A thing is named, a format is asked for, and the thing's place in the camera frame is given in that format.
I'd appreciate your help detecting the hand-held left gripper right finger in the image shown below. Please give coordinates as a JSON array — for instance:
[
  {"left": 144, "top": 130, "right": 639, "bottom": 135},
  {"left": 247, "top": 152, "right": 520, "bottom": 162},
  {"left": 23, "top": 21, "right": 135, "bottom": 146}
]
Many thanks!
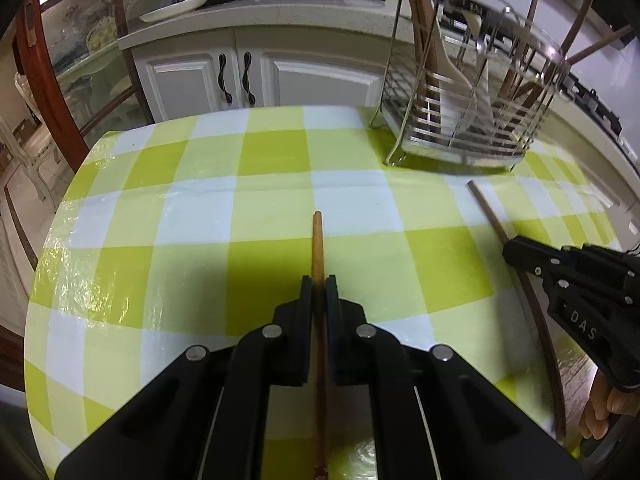
[{"left": 324, "top": 274, "right": 585, "bottom": 480}]

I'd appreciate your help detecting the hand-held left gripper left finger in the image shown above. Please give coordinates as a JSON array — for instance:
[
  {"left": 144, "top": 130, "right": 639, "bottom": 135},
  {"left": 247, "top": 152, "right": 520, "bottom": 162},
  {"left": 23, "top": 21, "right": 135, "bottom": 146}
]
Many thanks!
[{"left": 55, "top": 275, "right": 317, "bottom": 480}]

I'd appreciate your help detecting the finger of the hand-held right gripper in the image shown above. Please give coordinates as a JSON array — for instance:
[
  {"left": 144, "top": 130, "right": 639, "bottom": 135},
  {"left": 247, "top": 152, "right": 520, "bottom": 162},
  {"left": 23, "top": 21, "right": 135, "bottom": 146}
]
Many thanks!
[
  {"left": 502, "top": 234, "right": 568, "bottom": 286},
  {"left": 560, "top": 244, "right": 640, "bottom": 275}
]

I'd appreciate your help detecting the light wooden floral-end chopstick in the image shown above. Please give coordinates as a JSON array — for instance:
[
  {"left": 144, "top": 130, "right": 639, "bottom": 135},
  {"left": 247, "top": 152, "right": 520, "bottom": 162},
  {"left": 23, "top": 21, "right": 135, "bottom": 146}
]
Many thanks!
[{"left": 311, "top": 211, "right": 331, "bottom": 480}]

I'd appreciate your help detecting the metal wire utensil rack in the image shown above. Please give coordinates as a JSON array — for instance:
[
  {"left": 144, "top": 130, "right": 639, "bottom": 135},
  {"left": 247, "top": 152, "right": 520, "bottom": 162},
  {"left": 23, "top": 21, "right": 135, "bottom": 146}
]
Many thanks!
[{"left": 370, "top": 0, "right": 571, "bottom": 177}]

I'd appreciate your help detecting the white plastic spoon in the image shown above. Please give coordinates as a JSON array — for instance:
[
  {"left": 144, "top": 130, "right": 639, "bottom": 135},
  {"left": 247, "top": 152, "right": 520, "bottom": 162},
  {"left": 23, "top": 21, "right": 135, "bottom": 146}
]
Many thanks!
[{"left": 462, "top": 7, "right": 498, "bottom": 131}]

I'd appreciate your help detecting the white spoon with holed handle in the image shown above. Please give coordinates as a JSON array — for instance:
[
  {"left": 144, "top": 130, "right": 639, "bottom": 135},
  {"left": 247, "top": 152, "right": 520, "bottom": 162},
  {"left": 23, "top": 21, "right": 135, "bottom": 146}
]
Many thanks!
[{"left": 430, "top": 20, "right": 476, "bottom": 131}]

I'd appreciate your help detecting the person's right hand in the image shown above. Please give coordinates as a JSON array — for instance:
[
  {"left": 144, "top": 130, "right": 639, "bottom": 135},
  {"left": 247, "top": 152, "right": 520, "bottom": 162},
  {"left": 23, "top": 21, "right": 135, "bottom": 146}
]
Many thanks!
[{"left": 579, "top": 372, "right": 632, "bottom": 442}]

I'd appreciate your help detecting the black gas stove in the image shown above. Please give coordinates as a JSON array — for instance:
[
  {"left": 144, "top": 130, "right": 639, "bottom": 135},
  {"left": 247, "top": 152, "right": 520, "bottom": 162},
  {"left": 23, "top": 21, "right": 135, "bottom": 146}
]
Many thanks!
[{"left": 565, "top": 72, "right": 626, "bottom": 136}]

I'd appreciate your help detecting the white cabinet door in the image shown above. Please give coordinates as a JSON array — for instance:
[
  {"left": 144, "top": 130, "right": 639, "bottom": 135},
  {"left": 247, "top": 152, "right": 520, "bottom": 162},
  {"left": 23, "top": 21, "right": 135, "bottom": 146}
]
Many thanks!
[
  {"left": 150, "top": 57, "right": 221, "bottom": 121},
  {"left": 260, "top": 52, "right": 386, "bottom": 108}
]

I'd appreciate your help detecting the white kitchen countertop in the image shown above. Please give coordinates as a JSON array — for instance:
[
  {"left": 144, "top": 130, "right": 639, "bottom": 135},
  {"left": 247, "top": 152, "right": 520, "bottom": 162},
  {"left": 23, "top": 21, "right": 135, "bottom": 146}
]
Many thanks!
[{"left": 117, "top": 0, "right": 640, "bottom": 176}]

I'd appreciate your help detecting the red wooden glass cabinet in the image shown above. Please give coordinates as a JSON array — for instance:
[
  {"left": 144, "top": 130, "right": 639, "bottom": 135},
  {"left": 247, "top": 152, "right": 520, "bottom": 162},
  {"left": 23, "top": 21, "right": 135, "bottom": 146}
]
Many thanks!
[{"left": 0, "top": 0, "right": 181, "bottom": 181}]

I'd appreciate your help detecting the black cabinet handle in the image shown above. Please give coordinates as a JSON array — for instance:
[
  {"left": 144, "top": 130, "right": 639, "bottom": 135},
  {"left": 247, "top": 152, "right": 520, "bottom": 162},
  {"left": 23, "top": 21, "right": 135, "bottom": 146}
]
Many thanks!
[
  {"left": 242, "top": 52, "right": 257, "bottom": 107},
  {"left": 218, "top": 53, "right": 232, "bottom": 104}
]

